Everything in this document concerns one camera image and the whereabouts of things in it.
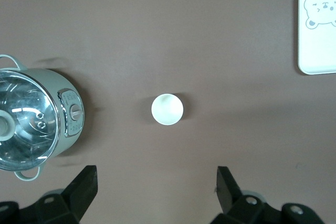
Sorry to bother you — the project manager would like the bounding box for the cream bear print tray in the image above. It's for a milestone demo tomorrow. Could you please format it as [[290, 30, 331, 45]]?
[[298, 0, 336, 76]]

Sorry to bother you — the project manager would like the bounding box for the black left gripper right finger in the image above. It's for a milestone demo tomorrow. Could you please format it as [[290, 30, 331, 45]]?
[[216, 166, 244, 217]]

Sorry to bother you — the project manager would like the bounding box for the brown table cover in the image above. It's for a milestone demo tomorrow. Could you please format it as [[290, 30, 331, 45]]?
[[0, 0, 336, 224]]

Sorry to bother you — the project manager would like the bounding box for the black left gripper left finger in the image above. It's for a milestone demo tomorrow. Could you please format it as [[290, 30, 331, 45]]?
[[64, 165, 98, 224]]

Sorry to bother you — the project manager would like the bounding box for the glass pot lid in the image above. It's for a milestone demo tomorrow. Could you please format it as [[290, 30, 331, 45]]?
[[0, 70, 60, 172]]

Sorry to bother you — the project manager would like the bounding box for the grey-green electric cooking pot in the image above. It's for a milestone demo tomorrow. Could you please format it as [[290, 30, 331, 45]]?
[[0, 54, 85, 182]]

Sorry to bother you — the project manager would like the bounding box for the white IKEA cup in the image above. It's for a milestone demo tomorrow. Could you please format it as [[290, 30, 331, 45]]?
[[151, 93, 184, 126]]

